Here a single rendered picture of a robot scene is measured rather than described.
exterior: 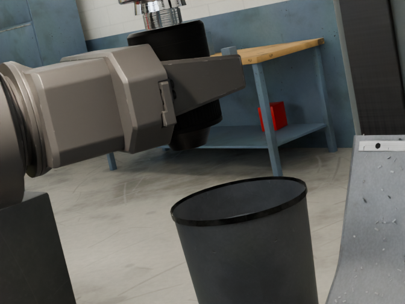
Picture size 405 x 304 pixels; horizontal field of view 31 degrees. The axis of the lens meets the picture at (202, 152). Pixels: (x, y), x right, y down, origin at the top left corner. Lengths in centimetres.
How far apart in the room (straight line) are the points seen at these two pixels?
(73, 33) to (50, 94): 750
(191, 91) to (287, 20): 554
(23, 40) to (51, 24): 35
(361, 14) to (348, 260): 26
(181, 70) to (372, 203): 43
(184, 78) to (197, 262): 203
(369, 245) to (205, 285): 167
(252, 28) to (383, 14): 544
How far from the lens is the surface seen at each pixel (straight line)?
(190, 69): 42
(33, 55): 778
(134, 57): 38
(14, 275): 73
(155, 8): 43
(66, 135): 38
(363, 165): 82
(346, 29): 82
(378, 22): 79
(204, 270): 242
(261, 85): 518
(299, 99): 603
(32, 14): 767
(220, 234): 232
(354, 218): 82
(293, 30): 593
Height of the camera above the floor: 127
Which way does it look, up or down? 11 degrees down
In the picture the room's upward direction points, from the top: 12 degrees counter-clockwise
